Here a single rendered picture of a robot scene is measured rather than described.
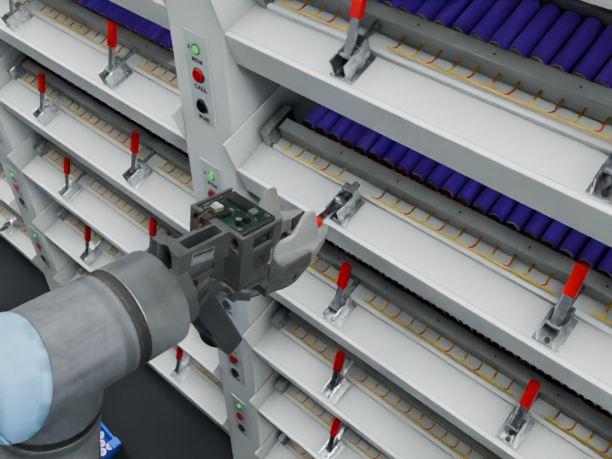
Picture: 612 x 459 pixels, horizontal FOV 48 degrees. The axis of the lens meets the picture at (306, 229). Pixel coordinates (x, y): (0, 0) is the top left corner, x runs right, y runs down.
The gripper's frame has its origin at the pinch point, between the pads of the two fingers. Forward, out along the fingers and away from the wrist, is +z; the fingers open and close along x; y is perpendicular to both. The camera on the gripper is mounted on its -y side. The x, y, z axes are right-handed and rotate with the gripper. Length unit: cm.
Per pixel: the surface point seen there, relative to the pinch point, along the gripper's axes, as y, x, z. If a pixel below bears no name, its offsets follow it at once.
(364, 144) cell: 5.1, 2.8, 12.9
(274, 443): -73, 16, 22
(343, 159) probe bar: 3.9, 3.2, 9.8
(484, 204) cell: 5.2, -13.7, 13.1
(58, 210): -52, 85, 19
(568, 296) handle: 4.7, -26.7, 6.0
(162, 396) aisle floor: -89, 51, 22
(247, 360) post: -43.3, 17.4, 12.6
